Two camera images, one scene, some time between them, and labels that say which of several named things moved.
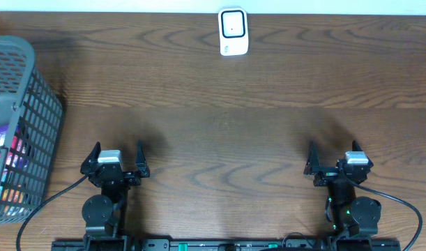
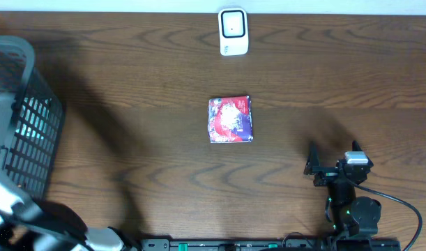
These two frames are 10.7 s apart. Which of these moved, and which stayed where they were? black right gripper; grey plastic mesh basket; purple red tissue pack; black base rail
Moved: purple red tissue pack
Stayed: grey plastic mesh basket; black base rail; black right gripper
